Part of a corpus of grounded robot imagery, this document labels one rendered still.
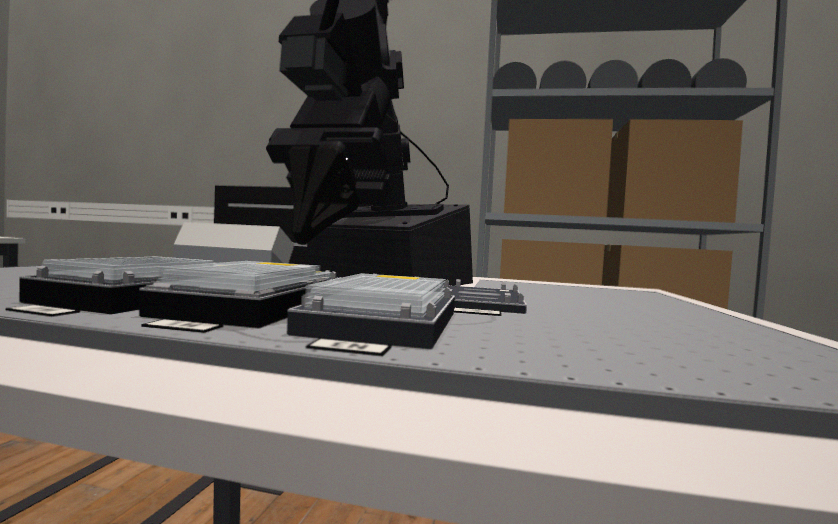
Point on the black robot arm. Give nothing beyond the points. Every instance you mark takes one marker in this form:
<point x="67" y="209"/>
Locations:
<point x="344" y="68"/>

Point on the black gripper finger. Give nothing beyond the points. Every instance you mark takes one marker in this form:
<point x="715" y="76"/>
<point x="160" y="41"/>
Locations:
<point x="301" y="159"/>
<point x="330" y="172"/>

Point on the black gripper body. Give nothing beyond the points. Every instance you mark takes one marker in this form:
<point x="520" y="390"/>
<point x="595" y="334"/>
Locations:
<point x="364" y="149"/>

